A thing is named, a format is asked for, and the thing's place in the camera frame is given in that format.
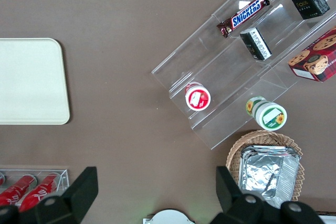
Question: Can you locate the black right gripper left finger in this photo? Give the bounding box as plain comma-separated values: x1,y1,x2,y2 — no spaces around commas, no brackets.
18,166,99,224

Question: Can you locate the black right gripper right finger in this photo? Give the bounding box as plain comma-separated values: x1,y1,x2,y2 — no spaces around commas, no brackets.
212,166,283,224

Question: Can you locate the light wicker basket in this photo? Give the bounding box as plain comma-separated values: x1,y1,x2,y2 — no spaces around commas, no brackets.
225,129,305,202

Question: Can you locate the beige rectangular tray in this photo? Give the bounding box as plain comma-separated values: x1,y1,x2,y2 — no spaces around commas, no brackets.
0,37,71,125

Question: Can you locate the clear acrylic bottle rack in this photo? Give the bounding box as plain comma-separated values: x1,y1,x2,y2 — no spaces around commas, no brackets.
0,168,70,209

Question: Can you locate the red cola bottle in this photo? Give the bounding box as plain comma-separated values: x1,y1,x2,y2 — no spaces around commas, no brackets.
19,173,61,213
0,174,37,207

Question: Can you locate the stack of foil containers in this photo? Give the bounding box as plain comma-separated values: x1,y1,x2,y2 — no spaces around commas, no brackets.
240,144,301,209

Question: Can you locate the white snack bin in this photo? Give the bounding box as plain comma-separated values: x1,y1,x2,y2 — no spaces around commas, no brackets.
314,210,336,224

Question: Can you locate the green-lidded sunflower cup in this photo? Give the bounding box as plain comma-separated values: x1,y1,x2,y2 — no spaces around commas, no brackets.
246,96,288,131

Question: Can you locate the red-lidded yogurt cup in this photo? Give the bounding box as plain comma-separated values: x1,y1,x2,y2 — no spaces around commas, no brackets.
184,81,212,111

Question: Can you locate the clear acrylic stepped shelf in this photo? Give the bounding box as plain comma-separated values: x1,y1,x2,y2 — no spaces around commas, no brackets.
151,0,336,151

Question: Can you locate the small black carton box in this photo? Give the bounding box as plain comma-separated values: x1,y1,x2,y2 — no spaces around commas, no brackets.
288,0,331,20
239,27,272,61

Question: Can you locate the red plaid cookie box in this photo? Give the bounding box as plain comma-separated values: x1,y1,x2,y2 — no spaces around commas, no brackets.
288,26,336,83

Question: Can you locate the Snickers chocolate bar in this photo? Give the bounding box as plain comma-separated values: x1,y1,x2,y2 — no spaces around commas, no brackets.
216,0,271,38

